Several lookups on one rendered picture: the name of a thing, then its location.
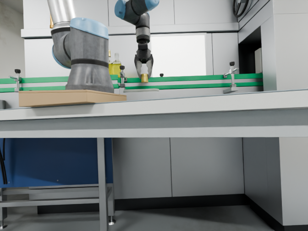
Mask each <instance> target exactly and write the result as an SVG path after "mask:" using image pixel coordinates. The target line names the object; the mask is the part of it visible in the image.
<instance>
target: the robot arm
mask: <svg viewBox="0 0 308 231"><path fill-rule="evenodd" d="M159 1H160V0H129V1H127V2H126V1H125V0H118V1H117V2H116V4H115V8H114V9H115V10H114V12H115V15H116V16H117V17H118V18H120V19H122V20H124V21H126V22H128V23H131V24H133V25H135V26H136V33H135V35H136V39H137V43H138V49H137V51H136V53H137V54H136V55H135V58H134V63H135V67H136V70H137V74H138V76H139V78H140V79H141V67H142V64H146V65H147V67H148V78H149V79H150V77H151V74H152V69H153V64H154V58H153V54H151V50H150V49H148V43H149V42H150V22H149V20H150V16H149V11H151V10H153V9H154V8H155V7H157V6H158V4H159ZM47 2H48V6H49V11H50V14H51V18H52V22H53V25H54V26H53V28H52V29H51V31H50V32H51V36H52V39H53V43H54V44H53V46H52V56H53V58H54V60H55V61H56V62H57V63H58V64H59V65H60V66H62V67H64V68H66V69H71V71H70V74H69V78H68V81H67V84H66V86H65V90H83V89H86V90H93V91H100V92H107V93H113V94H114V86H113V83H112V80H111V77H110V74H109V34H108V28H107V27H106V26H105V25H104V24H102V23H100V22H98V21H96V20H93V19H89V18H84V17H77V15H76V10H75V6H74V2H73V0H47Z"/></svg>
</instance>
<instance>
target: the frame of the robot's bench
mask: <svg viewBox="0 0 308 231"><path fill-rule="evenodd" d="M272 137H308V109H288V110H256V111H234V112H211V113H189V114H167V115H134V116H111V117H89V118H67V119H44V120H22V121H0V138H272Z"/></svg>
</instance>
